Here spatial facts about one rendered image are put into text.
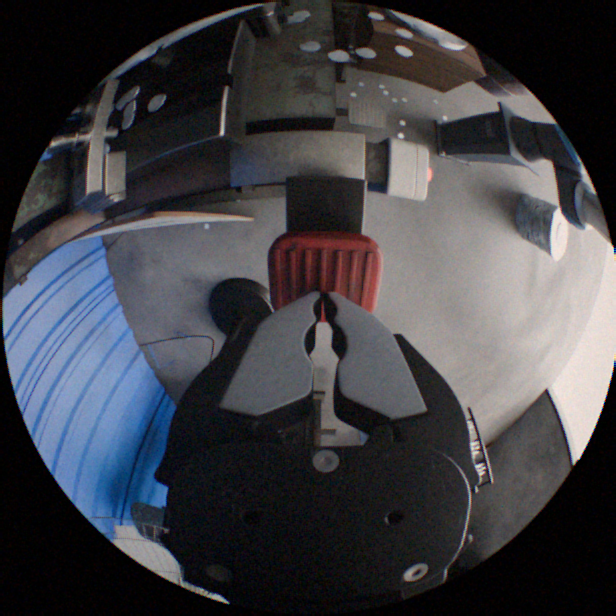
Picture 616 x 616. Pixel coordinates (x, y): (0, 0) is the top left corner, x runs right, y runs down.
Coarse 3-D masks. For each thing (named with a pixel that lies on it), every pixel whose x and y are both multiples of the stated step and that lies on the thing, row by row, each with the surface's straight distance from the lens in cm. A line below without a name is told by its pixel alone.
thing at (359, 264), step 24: (288, 240) 12; (312, 240) 12; (336, 240) 12; (360, 240) 13; (288, 264) 13; (312, 264) 13; (336, 264) 13; (360, 264) 13; (288, 288) 14; (312, 288) 13; (336, 288) 13; (360, 288) 14
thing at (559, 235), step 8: (560, 216) 133; (552, 224) 122; (560, 224) 133; (552, 232) 124; (560, 232) 134; (568, 232) 147; (552, 240) 125; (560, 240) 135; (552, 248) 127; (560, 248) 138; (560, 256) 141
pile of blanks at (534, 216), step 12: (528, 204) 135; (540, 204) 132; (552, 204) 134; (516, 216) 138; (528, 216) 133; (540, 216) 127; (552, 216) 124; (528, 228) 132; (540, 228) 127; (528, 240) 141; (540, 240) 129
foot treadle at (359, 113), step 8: (352, 104) 79; (360, 104) 79; (368, 104) 80; (376, 104) 81; (336, 112) 78; (344, 112) 78; (352, 112) 77; (360, 112) 78; (368, 112) 79; (376, 112) 80; (384, 112) 80; (352, 120) 76; (360, 120) 77; (368, 120) 77; (376, 120) 78; (384, 120) 79
